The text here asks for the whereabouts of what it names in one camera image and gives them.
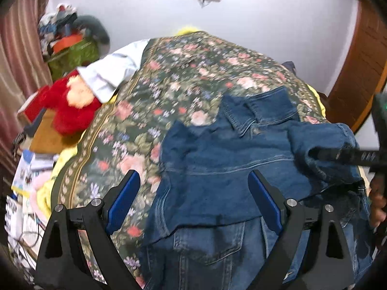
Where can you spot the orange box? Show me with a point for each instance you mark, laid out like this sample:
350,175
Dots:
65,43

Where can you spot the floral bedspread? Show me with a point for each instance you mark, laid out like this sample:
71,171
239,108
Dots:
187,75

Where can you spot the striped pink curtain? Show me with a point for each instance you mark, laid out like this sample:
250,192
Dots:
21,51

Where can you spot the white cloth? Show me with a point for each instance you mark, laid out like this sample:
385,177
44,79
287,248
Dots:
112,69

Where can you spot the wooden nightstand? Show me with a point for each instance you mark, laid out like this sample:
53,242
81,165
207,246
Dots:
45,139

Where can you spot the grey curved pillow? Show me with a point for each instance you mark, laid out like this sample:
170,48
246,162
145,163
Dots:
95,27

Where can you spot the green bag with clutter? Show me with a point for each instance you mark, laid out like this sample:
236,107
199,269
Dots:
75,56

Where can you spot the photo sheet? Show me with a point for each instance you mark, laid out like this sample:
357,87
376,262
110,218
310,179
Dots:
13,216

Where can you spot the grey backpack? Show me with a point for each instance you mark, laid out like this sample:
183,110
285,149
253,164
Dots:
290,66

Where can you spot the illustrated booklet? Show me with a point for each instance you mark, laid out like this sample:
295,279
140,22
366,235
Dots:
24,170

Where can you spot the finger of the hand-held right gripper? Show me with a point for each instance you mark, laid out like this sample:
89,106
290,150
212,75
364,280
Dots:
347,155

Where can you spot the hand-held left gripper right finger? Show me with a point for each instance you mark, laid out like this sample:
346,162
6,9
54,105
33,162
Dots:
264,201

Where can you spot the pink cloth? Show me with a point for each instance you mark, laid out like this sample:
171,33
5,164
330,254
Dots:
40,190

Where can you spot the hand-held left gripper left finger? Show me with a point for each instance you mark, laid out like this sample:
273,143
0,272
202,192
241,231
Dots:
124,199

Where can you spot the blue denim jacket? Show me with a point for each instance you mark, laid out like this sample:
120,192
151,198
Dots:
211,163

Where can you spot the red box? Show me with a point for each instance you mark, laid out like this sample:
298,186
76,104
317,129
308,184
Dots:
33,107

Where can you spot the person's right hand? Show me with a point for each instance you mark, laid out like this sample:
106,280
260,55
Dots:
379,199

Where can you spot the pile of clutter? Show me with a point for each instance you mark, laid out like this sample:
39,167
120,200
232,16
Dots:
56,21

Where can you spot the red plush toy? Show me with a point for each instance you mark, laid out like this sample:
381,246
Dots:
69,108

